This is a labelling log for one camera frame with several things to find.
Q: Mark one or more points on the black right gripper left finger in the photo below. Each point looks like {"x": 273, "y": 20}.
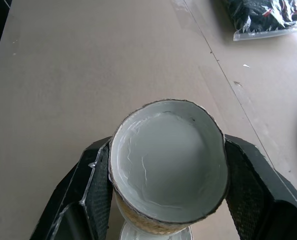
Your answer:
{"x": 73, "y": 197}

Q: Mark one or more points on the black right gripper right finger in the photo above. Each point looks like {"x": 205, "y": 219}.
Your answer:
{"x": 261, "y": 197}

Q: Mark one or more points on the woven pattern paper cup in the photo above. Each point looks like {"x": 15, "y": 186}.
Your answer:
{"x": 167, "y": 162}

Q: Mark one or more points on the clear bag of dark items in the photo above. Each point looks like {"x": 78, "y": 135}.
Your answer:
{"x": 263, "y": 17}

